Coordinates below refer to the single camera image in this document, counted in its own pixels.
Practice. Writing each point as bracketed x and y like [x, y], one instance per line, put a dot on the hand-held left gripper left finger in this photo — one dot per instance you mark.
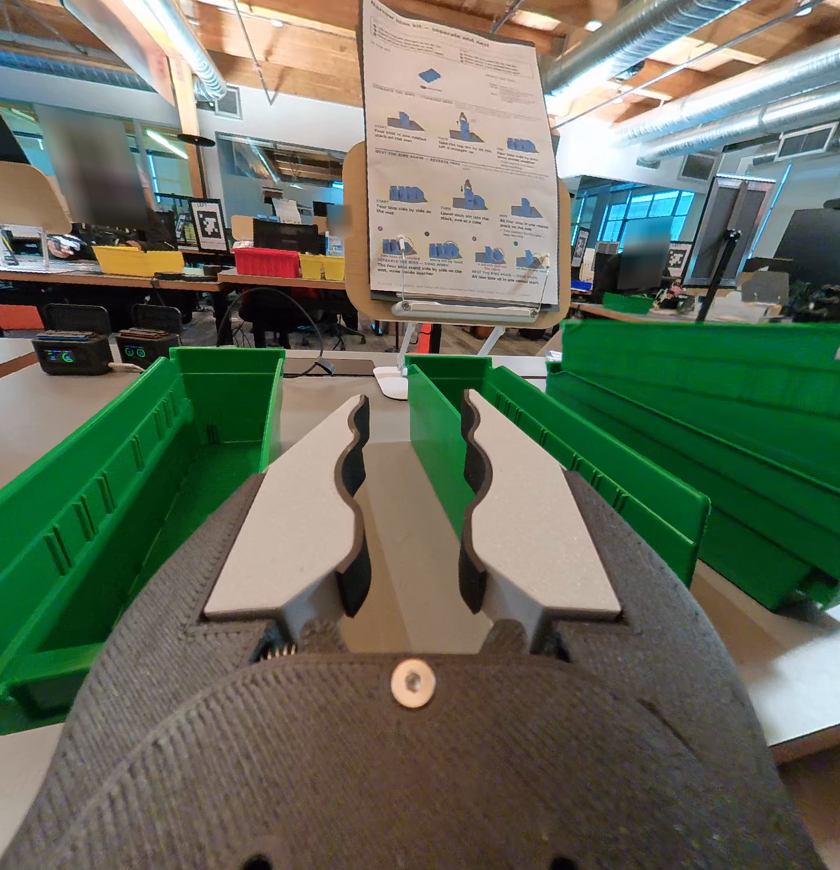
[290, 537]

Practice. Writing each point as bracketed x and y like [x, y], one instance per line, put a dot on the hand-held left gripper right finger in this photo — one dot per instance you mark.
[535, 544]

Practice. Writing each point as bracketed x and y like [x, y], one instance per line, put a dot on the green plastic bin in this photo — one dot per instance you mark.
[86, 510]
[596, 489]
[698, 367]
[766, 544]

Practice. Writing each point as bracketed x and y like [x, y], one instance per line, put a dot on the black office chair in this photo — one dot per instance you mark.
[345, 333]
[270, 316]

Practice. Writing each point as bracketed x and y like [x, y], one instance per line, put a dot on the black battery charger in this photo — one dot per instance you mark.
[69, 353]
[148, 350]

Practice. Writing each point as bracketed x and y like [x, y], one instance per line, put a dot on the small green bin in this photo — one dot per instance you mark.
[627, 304]

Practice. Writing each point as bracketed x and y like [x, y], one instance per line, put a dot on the small yellow bin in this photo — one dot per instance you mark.
[335, 268]
[311, 267]

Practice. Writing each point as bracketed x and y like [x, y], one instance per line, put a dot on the red plastic bin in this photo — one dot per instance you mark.
[267, 264]

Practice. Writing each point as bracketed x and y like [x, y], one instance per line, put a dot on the black monitor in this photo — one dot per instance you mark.
[287, 238]

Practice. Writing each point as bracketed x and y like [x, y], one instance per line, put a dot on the black-and-white tag sign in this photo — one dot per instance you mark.
[679, 262]
[207, 224]

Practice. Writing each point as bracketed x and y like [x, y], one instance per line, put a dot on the yellow plastic bin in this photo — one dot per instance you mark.
[120, 262]

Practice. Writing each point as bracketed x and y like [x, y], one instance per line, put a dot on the printed instruction sheet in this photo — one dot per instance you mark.
[460, 170]

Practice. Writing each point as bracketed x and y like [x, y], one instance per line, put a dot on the large dark monitor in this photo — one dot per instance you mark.
[814, 245]

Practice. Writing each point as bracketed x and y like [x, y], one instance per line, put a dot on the silver ventilation duct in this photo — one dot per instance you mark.
[630, 41]
[800, 129]
[188, 54]

